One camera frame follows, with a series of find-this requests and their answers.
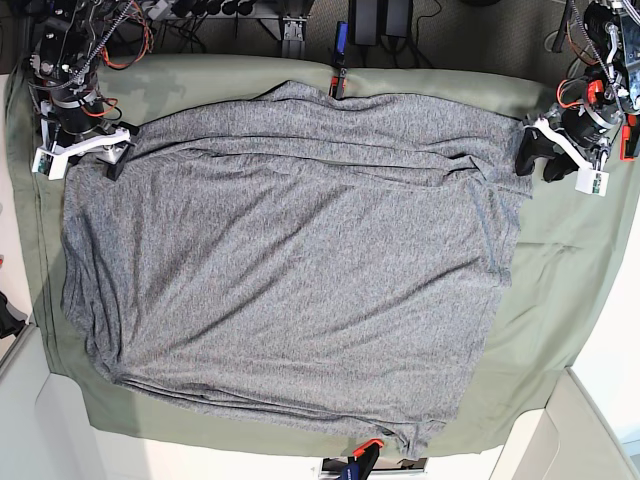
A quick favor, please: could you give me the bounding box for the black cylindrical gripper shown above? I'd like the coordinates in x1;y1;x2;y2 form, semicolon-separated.
515;100;623;182
49;87;135;181

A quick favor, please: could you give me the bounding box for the grey heathered T-shirt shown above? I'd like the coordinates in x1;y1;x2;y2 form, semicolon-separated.
62;82;532;458

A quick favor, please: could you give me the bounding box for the right orange black clamp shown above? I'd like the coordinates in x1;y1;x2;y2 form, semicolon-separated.
620;124;640;162

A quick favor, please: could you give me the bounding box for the orange black clamp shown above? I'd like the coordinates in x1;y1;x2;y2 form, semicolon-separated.
620;124;640;162
338;439;384;480

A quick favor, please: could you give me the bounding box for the green table cloth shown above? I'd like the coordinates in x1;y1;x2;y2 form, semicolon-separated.
1;55;639;457

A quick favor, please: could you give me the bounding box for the white power strip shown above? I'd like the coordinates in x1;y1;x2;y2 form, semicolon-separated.
140;0;172;21

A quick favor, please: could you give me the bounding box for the black power adapter right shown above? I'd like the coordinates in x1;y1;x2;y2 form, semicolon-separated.
382;0;413;38

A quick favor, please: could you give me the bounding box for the black power adapter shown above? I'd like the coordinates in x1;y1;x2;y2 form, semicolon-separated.
349;0;379;46
382;0;413;38

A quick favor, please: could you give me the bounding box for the black power adapter left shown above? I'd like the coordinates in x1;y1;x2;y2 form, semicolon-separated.
349;0;379;46

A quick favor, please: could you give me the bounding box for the bottom orange black clamp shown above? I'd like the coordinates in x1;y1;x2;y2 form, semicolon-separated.
338;439;384;480

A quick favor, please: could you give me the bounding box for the robot arm with orange wires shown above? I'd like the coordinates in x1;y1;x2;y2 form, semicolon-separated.
28;1;154;103
545;1;639;115

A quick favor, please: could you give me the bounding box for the aluminium frame bracket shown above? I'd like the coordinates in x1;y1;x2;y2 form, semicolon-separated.
281;17;307;60

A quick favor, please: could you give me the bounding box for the blue clamp handle centre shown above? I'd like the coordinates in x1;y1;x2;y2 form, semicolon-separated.
332;21;348;69

